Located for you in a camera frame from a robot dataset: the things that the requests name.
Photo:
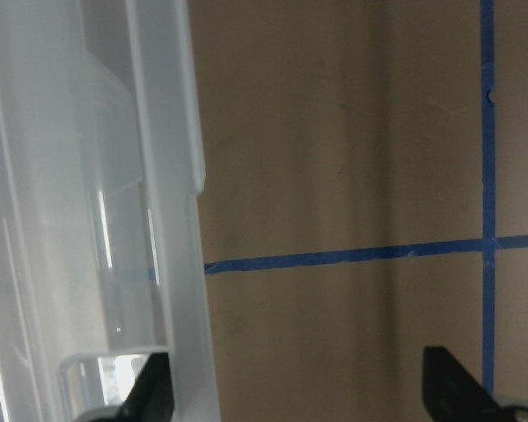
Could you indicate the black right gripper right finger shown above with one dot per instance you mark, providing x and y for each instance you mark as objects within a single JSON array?
[{"x": 451, "y": 394}]

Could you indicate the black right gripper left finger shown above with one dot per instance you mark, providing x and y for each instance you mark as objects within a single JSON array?
[{"x": 150, "y": 399}]

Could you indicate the clear plastic box lid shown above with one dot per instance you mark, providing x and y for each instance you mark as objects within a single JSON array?
[{"x": 101, "y": 167}]

